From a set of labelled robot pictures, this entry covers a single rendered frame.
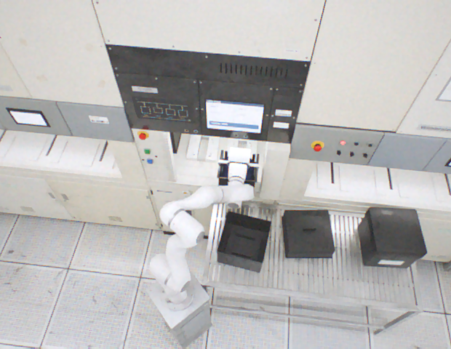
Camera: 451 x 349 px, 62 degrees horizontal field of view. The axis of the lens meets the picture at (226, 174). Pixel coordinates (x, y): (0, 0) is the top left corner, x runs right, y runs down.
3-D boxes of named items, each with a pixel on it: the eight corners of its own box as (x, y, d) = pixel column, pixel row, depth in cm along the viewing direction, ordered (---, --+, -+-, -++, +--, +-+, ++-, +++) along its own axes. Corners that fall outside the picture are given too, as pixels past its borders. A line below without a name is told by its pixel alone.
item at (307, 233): (285, 258, 234) (288, 250, 223) (281, 216, 250) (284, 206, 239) (332, 258, 234) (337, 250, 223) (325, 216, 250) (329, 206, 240)
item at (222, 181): (215, 196, 235) (215, 167, 209) (220, 169, 247) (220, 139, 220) (254, 201, 234) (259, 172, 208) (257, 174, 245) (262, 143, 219)
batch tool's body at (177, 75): (161, 239, 321) (101, 52, 158) (182, 151, 373) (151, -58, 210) (264, 251, 317) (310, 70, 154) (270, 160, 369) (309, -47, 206)
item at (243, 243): (227, 222, 247) (228, 210, 232) (268, 233, 243) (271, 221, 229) (216, 262, 232) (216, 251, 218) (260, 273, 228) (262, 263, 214)
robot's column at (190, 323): (182, 350, 274) (171, 329, 210) (161, 319, 285) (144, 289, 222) (213, 325, 283) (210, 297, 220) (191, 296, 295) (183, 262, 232)
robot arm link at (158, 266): (174, 299, 201) (169, 286, 181) (150, 278, 207) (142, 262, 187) (190, 283, 206) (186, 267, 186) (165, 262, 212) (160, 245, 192)
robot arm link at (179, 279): (170, 267, 200) (193, 286, 195) (153, 281, 192) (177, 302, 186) (185, 203, 168) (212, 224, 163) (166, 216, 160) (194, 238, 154)
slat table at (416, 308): (205, 315, 288) (201, 284, 224) (215, 242, 320) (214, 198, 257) (377, 336, 281) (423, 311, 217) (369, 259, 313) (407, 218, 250)
